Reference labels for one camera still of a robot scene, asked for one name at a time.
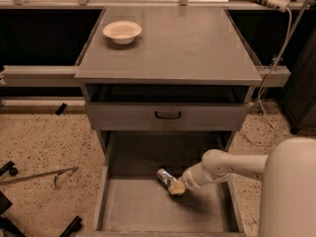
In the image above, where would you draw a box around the white power cable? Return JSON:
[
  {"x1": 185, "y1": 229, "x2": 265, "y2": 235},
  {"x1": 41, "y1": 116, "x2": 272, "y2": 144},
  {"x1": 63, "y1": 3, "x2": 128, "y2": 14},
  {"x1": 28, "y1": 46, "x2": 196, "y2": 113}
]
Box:
[{"x1": 241, "y1": 7, "x2": 294, "y2": 148}]

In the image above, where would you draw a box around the grey metal rod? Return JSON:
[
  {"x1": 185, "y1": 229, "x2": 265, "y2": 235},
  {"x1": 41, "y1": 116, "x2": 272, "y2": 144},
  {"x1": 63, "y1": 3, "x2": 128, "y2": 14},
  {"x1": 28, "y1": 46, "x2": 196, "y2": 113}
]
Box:
[{"x1": 0, "y1": 167, "x2": 78, "y2": 186}]

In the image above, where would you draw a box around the small black block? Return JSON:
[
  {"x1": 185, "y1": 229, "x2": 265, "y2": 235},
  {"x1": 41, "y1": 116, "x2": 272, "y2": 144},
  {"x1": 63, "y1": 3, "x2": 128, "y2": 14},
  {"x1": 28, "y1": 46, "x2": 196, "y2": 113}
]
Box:
[{"x1": 55, "y1": 103, "x2": 67, "y2": 116}]

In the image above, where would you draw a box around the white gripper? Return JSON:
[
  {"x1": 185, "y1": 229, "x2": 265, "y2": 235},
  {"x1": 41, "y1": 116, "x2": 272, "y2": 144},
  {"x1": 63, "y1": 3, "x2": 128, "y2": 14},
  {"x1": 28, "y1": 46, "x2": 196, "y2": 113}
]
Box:
[{"x1": 168, "y1": 165, "x2": 204, "y2": 196}]

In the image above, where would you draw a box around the black drawer handle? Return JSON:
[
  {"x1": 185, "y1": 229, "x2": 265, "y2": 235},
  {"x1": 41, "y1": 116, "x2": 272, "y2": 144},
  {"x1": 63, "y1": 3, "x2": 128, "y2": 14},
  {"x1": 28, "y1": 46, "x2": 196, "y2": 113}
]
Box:
[{"x1": 155, "y1": 112, "x2": 182, "y2": 119}]

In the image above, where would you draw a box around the black clamp piece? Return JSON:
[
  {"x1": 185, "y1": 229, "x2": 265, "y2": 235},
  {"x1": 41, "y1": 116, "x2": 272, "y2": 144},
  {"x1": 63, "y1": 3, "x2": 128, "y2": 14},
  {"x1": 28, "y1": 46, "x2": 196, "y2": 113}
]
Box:
[{"x1": 0, "y1": 161, "x2": 18, "y2": 176}]

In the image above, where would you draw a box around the silver blue redbull can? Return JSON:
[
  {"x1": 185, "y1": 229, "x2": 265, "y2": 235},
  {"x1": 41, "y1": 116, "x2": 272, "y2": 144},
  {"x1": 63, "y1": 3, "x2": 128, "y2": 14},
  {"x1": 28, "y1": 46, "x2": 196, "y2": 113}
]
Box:
[{"x1": 156, "y1": 168, "x2": 177, "y2": 191}]

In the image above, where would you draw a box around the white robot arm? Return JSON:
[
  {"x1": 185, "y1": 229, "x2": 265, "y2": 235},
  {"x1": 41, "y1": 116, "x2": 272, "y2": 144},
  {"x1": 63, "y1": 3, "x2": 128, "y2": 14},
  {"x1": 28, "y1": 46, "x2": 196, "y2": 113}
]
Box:
[{"x1": 169, "y1": 137, "x2": 316, "y2": 237}]

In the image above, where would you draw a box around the white paper bowl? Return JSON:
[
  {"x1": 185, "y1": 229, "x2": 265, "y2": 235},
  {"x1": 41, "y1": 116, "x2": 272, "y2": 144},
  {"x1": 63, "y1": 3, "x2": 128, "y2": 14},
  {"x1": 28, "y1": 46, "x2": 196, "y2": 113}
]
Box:
[{"x1": 103, "y1": 21, "x2": 142, "y2": 44}]

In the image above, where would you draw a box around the black stand foot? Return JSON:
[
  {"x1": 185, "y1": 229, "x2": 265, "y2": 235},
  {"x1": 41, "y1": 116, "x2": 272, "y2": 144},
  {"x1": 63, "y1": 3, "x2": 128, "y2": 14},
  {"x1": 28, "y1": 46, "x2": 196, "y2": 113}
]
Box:
[{"x1": 59, "y1": 216, "x2": 82, "y2": 237}]

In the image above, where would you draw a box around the open grey lower drawer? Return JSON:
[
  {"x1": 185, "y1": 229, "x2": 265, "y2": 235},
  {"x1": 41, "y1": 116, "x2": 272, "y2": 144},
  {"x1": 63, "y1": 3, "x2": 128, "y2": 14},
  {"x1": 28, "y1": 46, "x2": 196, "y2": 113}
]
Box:
[{"x1": 78, "y1": 131, "x2": 247, "y2": 237}]

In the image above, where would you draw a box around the grey drawer cabinet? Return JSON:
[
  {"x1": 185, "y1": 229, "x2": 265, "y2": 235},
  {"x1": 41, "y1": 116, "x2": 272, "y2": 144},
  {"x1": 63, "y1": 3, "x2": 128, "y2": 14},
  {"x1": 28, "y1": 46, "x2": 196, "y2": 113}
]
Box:
[{"x1": 74, "y1": 5, "x2": 264, "y2": 237}]

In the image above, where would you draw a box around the closed grey drawer front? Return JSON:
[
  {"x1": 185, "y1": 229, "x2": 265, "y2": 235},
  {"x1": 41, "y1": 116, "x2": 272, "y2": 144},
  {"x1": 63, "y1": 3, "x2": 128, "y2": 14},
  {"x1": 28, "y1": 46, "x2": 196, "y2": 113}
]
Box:
[{"x1": 85, "y1": 103, "x2": 250, "y2": 131}]

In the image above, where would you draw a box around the grey rail beam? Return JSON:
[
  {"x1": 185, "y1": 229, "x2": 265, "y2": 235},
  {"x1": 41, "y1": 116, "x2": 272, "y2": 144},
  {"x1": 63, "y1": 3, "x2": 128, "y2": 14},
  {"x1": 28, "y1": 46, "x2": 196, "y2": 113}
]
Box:
[{"x1": 1, "y1": 65, "x2": 80, "y2": 87}]

